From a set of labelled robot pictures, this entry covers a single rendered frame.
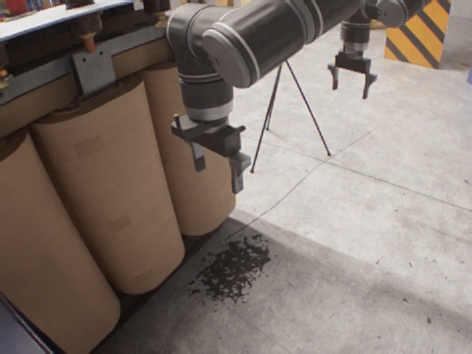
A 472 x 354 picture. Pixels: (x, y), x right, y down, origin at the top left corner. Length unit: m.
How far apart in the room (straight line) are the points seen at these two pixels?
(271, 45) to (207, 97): 0.21
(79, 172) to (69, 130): 0.15
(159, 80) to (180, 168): 0.40
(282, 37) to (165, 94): 0.80
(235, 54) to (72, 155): 0.69
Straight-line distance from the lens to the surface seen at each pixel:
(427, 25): 5.35
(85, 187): 1.06
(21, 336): 0.73
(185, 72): 0.60
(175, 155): 1.32
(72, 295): 1.19
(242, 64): 0.42
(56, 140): 0.99
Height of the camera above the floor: 1.40
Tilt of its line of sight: 37 degrees down
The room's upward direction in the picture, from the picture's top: 5 degrees counter-clockwise
